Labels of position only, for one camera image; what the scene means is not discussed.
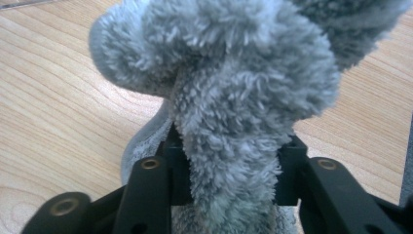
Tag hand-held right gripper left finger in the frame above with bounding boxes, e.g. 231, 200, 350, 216
157, 123, 193, 207

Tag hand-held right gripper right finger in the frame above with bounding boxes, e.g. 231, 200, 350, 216
274, 135, 309, 207

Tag grey fluffy cloth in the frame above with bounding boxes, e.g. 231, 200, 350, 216
88, 0, 413, 234

